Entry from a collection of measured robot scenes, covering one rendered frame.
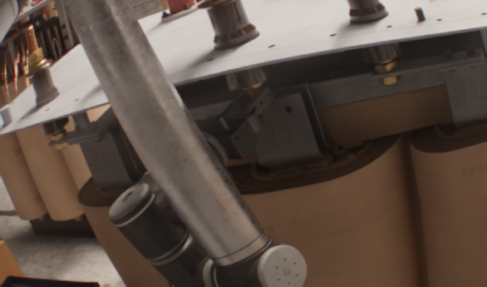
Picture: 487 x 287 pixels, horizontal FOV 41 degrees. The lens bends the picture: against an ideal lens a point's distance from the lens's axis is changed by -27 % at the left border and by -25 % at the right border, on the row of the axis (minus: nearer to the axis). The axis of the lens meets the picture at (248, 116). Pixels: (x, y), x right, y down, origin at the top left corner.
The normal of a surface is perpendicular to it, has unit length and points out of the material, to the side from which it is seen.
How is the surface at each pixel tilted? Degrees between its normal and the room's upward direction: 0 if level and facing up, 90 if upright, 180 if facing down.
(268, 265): 71
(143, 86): 79
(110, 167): 90
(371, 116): 90
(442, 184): 90
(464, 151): 90
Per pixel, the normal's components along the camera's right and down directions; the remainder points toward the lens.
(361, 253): -0.04, 0.33
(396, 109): -0.35, 0.41
